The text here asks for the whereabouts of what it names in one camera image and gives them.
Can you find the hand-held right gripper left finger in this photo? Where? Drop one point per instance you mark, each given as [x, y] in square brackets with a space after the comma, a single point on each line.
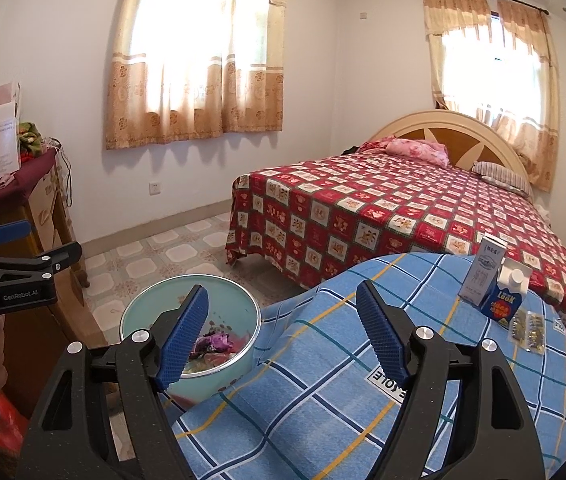
[185, 335]

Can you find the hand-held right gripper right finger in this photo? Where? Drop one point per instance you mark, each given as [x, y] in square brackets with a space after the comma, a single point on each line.
[383, 330]

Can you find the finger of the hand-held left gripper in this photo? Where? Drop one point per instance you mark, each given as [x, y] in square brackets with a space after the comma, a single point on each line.
[53, 257]
[10, 230]

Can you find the light purple wrapper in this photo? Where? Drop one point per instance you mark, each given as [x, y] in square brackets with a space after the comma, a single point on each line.
[215, 342]

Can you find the light blue plastic bucket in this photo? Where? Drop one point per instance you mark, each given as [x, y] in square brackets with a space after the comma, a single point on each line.
[153, 305]

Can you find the maroon cloth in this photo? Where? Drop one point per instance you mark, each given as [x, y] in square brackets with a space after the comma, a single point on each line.
[28, 180]

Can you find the wooden cabinet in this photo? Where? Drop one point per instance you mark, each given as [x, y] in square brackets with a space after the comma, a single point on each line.
[33, 350]

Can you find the blue plaid cloth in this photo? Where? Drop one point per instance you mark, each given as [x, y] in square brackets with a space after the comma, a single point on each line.
[313, 360]

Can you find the white paper card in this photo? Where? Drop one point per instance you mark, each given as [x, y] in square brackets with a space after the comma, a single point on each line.
[5, 145]

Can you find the green and yellow cloth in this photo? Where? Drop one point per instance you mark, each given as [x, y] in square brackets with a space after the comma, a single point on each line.
[30, 137]

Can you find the white tall carton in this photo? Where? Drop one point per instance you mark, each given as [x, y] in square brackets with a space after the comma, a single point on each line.
[480, 272]

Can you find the blue gable-top carton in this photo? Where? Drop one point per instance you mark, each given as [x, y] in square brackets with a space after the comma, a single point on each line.
[503, 302]

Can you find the red plastic bag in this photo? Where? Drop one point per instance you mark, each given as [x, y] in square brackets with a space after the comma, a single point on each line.
[5, 425]

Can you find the red patterned bedspread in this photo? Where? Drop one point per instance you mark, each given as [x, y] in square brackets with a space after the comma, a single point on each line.
[363, 200]

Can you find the silver foil blister pack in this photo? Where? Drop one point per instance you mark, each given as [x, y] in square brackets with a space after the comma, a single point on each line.
[518, 327]
[535, 332]

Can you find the pink paper bag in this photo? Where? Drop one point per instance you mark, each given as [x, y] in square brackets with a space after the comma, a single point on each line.
[0, 95]

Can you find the wide beige floral curtain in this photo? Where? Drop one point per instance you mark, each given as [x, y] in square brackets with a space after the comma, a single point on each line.
[128, 110]

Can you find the dark cloth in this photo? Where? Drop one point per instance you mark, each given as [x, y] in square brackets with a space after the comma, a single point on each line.
[353, 151]

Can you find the pink floral pillow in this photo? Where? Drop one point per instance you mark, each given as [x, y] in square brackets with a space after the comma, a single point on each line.
[418, 150]

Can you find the striped pillow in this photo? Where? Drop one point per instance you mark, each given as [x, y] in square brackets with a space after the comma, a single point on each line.
[503, 176]

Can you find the cream wooden headboard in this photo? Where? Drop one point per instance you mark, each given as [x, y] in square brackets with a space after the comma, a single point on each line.
[453, 145]

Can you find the narrow beige floral curtain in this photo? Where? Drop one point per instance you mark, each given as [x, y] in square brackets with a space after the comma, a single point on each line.
[543, 150]

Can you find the low wall socket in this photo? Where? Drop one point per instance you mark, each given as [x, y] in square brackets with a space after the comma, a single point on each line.
[154, 188]

